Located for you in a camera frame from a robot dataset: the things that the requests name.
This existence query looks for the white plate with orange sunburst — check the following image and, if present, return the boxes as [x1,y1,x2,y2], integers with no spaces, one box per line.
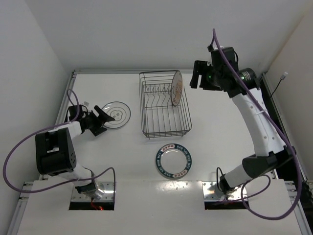
[170,70,183,107]

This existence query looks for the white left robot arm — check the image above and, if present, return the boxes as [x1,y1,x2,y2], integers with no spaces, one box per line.
[35,105,115,199]

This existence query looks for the white plate with flower emblem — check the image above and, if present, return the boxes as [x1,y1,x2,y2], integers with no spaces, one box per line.
[102,101,131,129]

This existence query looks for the white plate with teal rim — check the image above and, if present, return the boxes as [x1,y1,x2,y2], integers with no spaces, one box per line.
[155,143,192,179]

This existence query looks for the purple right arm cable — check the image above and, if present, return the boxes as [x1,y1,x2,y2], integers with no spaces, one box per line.
[212,28,303,219]

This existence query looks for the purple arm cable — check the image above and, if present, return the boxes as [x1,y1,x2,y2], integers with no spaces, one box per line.
[212,28,303,219]
[2,88,116,194]

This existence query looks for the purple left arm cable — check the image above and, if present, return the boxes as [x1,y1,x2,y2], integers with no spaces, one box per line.
[2,88,116,194]

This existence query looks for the grey wire dish rack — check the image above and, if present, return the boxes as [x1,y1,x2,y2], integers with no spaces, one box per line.
[139,70,192,139]

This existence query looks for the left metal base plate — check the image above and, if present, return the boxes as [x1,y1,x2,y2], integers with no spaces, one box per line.
[71,182,115,203]

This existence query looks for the metal base plate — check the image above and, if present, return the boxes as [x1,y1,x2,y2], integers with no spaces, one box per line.
[202,181,242,203]
[71,182,115,203]

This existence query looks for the black cable with white plug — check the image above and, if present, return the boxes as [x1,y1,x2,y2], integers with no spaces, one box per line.
[268,71,289,98]

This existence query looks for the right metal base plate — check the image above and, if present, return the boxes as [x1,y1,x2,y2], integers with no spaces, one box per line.
[202,181,242,203]

